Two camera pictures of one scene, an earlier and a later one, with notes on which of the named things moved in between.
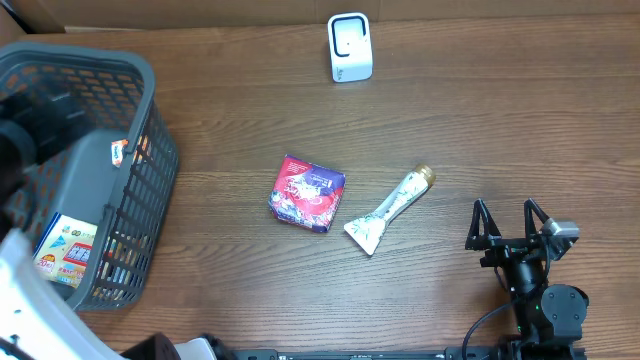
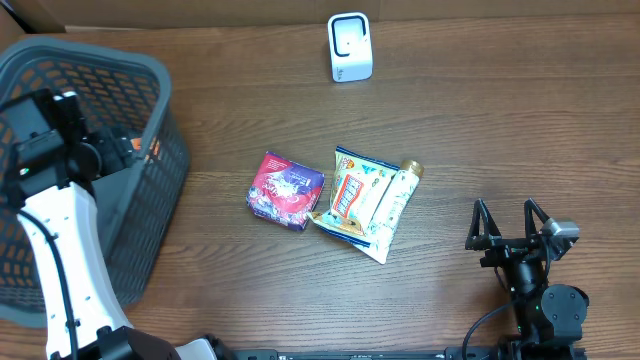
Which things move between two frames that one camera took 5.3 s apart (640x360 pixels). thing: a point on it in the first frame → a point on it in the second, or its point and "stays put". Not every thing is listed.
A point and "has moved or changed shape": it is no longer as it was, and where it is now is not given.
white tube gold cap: x=367 y=230 has moved or changed shape
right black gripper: x=503 y=248 stays put
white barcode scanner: x=350 y=46 stays put
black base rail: x=458 y=353 stays put
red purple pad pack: x=305 y=194 has moved or changed shape
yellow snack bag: x=62 y=253 has moved or changed shape
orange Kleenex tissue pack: x=117 y=152 has moved or changed shape
